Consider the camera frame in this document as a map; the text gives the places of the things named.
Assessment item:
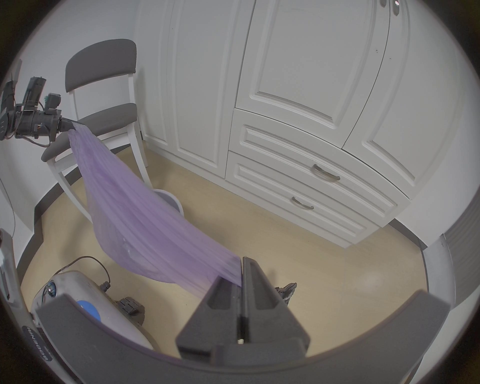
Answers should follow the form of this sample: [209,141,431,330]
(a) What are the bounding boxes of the black cable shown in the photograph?
[52,256,112,294]

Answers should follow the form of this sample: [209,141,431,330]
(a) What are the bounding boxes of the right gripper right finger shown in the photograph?
[243,257,311,355]

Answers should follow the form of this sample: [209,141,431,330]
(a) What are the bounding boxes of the black plastic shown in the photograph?
[275,282,298,306]

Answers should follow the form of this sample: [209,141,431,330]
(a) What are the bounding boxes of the white chair grey cushions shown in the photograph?
[40,38,154,226]

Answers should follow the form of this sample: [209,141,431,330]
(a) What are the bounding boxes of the white trash bin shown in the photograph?
[152,188,186,219]

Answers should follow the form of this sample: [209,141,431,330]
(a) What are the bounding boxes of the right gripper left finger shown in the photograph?
[175,258,244,360]

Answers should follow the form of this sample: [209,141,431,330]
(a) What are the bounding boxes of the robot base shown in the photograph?
[28,270,162,353]

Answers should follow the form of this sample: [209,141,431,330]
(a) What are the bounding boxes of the white wardrobe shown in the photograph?
[133,0,466,248]

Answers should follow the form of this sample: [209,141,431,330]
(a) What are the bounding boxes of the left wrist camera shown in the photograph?
[22,76,63,114]

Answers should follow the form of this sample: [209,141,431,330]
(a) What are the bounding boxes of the purple plastic bag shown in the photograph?
[68,127,244,299]

